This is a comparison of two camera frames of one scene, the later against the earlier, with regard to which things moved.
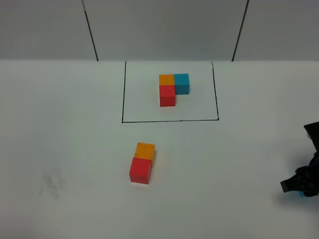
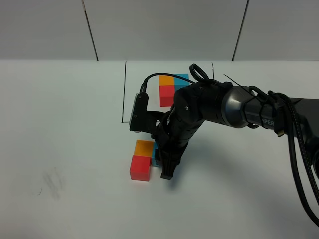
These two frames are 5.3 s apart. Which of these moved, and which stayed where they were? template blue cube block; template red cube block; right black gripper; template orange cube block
Moved: right black gripper
Stayed: template blue cube block; template orange cube block; template red cube block
